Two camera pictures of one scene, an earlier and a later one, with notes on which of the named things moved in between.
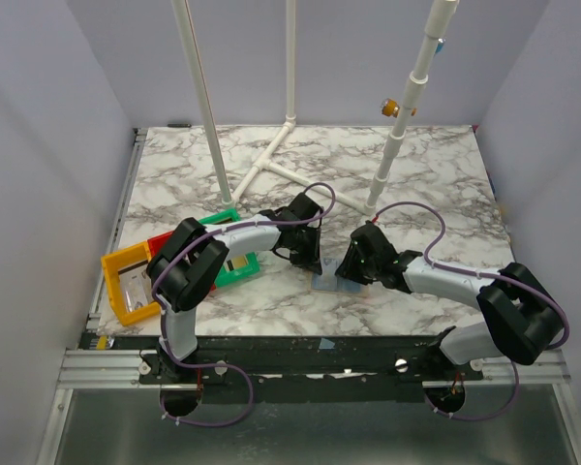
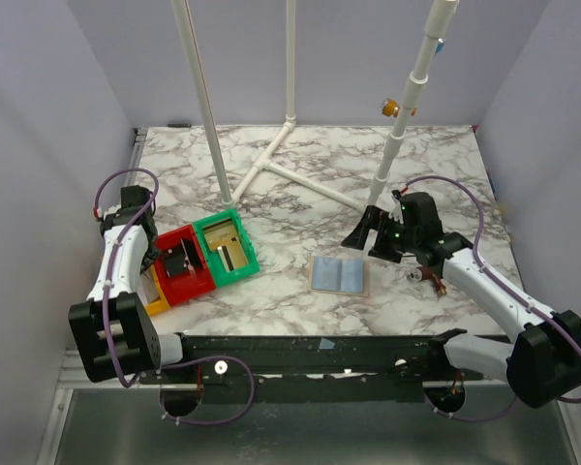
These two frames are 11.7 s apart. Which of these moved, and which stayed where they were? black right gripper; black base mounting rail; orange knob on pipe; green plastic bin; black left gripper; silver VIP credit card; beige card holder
Moved: black right gripper; silver VIP credit card; black left gripper
Stayed: orange knob on pipe; green plastic bin; black base mounting rail; beige card holder
